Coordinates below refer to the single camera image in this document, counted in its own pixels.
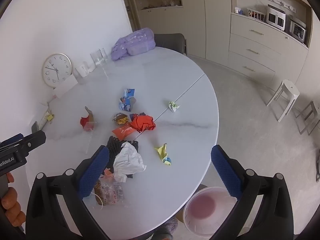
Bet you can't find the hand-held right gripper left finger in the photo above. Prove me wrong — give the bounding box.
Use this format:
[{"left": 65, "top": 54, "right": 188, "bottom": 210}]
[{"left": 25, "top": 145, "right": 112, "bottom": 240}]

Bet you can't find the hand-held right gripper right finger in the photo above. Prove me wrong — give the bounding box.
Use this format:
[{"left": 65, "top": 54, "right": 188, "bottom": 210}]
[{"left": 207, "top": 144, "right": 295, "bottom": 240}]

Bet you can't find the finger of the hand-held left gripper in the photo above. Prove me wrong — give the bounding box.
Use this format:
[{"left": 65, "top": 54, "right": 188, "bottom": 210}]
[
  {"left": 18, "top": 130, "right": 47, "bottom": 156},
  {"left": 0, "top": 133, "right": 25, "bottom": 148}
]

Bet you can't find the pink bin with plastic liner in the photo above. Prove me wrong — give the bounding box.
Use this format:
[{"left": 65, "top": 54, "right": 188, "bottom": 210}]
[{"left": 182, "top": 186, "right": 240, "bottom": 239}]

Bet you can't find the red plastic bag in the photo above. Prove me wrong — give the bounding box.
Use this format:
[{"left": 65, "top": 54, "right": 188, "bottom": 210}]
[{"left": 129, "top": 113, "right": 156, "bottom": 133}]

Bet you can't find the blue packet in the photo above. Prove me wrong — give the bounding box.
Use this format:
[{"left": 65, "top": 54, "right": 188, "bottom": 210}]
[{"left": 119, "top": 88, "right": 137, "bottom": 112}]

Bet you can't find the person's left hand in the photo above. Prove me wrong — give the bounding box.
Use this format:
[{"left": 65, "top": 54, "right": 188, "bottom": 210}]
[{"left": 0, "top": 172, "right": 26, "bottom": 228}]

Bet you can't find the cream ruler card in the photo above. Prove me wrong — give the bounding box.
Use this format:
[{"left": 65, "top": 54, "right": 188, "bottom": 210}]
[{"left": 39, "top": 110, "right": 50, "bottom": 128}]

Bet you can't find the clear printed plastic bag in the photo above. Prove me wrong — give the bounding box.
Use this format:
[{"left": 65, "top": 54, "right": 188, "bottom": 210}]
[{"left": 94, "top": 174, "right": 125, "bottom": 207}]

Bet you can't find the black foam net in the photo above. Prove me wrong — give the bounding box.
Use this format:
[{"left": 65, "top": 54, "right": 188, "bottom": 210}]
[{"left": 106, "top": 135, "right": 139, "bottom": 179}]

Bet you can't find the orange-red snack packet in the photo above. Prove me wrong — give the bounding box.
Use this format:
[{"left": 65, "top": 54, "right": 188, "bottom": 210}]
[{"left": 111, "top": 124, "right": 137, "bottom": 141}]

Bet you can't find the red and brown torn carton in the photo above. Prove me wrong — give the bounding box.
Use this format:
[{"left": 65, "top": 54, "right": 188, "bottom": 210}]
[{"left": 80, "top": 106, "right": 98, "bottom": 132}]

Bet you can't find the brown patterned snack packet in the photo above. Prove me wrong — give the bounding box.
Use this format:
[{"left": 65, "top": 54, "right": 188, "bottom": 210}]
[{"left": 112, "top": 113, "right": 129, "bottom": 125}]

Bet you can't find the white card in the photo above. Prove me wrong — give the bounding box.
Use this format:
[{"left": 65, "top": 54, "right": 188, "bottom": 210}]
[{"left": 53, "top": 75, "right": 78, "bottom": 98}]

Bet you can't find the yellow crumpled paper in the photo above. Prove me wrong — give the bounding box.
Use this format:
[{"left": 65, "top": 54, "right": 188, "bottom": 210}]
[{"left": 154, "top": 143, "right": 172, "bottom": 166}]

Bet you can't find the grey fuzzy cloth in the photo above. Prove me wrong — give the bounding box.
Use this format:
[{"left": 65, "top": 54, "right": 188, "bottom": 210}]
[{"left": 150, "top": 216, "right": 179, "bottom": 240}]

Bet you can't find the white plastic stool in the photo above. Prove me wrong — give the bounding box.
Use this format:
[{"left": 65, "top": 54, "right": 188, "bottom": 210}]
[{"left": 266, "top": 79, "right": 300, "bottom": 123}]

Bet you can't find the grey stool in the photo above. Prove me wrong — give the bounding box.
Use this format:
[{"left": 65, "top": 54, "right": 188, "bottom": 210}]
[{"left": 295, "top": 100, "right": 320, "bottom": 136}]

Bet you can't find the clear glass pitcher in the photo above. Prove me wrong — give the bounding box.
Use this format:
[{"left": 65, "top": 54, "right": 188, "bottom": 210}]
[{"left": 90, "top": 48, "right": 108, "bottom": 67}]

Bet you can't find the purple backpack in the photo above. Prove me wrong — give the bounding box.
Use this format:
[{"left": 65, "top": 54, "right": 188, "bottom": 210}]
[{"left": 111, "top": 27, "right": 156, "bottom": 61}]

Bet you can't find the grey upholstered chair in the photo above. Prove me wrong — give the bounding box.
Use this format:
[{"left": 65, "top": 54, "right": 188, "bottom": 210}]
[{"left": 154, "top": 33, "right": 187, "bottom": 55}]

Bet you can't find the beige tall cabinet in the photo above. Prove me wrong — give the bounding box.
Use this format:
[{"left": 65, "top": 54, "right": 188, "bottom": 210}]
[{"left": 181, "top": 0, "right": 232, "bottom": 61}]

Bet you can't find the silver countertop appliance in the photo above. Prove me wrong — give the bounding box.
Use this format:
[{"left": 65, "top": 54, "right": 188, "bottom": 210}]
[{"left": 289, "top": 17, "right": 307, "bottom": 43}]

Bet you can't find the white countertop appliance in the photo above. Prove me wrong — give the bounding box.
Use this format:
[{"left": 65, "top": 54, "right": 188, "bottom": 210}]
[{"left": 265, "top": 4, "right": 286, "bottom": 32}]

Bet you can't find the beige cabinet with niche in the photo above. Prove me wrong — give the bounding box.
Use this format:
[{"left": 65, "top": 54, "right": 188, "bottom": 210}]
[{"left": 120, "top": 0, "right": 184, "bottom": 34}]

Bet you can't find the pile of shelf items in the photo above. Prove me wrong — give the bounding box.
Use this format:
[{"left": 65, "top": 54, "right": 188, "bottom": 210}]
[{"left": 140, "top": 0, "right": 182, "bottom": 9}]

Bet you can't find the round white wall clock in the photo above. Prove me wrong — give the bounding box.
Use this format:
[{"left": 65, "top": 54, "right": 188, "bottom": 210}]
[{"left": 41, "top": 53, "right": 73, "bottom": 88}]

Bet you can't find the grey metal frame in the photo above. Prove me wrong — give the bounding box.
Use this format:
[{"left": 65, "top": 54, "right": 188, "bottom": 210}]
[{"left": 314, "top": 149, "right": 320, "bottom": 183}]

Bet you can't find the white wire basket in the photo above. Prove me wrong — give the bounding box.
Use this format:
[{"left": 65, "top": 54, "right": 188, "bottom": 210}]
[{"left": 247, "top": 8, "right": 266, "bottom": 22}]

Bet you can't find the white wall rack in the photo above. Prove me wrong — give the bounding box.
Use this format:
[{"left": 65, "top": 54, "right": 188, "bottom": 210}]
[{"left": 265, "top": 0, "right": 297, "bottom": 13}]

